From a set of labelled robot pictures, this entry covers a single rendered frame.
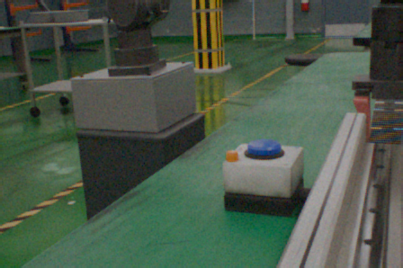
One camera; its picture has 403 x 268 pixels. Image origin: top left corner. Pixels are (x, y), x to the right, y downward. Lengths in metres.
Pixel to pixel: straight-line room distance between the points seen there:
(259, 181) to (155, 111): 0.42
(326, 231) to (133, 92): 0.66
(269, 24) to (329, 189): 11.73
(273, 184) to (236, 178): 0.04
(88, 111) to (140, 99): 0.12
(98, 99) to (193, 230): 0.51
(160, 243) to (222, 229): 0.07
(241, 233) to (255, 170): 0.07
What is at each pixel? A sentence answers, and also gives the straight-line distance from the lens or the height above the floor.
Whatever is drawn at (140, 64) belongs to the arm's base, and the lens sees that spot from 1.00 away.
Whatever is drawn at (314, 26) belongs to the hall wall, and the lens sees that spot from 11.91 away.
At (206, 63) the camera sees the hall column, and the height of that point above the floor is 0.12.
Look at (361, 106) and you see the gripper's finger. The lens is 0.78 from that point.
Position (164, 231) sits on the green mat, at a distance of 0.56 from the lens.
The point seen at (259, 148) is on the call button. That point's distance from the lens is 0.59.
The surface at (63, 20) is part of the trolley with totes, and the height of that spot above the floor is 0.89.
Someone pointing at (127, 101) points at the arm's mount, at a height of 0.84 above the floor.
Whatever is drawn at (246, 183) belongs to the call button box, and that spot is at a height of 0.82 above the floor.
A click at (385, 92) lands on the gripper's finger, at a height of 0.88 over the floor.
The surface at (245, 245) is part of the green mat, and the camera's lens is 0.52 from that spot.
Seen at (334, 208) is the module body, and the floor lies 0.86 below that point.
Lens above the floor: 1.02
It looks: 15 degrees down
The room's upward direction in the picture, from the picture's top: 3 degrees counter-clockwise
